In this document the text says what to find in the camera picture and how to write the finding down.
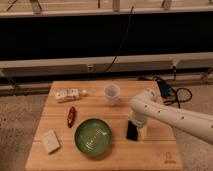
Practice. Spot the black eraser block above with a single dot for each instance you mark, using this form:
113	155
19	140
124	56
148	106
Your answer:
132	133

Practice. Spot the red brown pocket knife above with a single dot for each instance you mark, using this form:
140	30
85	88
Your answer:
71	117

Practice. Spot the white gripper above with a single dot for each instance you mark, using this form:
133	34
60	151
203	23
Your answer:
140	121

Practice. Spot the white soap bar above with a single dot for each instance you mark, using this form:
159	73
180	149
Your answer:
50	141

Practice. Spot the green ribbed bowl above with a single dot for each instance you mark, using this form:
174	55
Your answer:
93	137

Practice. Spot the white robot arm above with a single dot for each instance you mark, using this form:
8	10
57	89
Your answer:
197	124

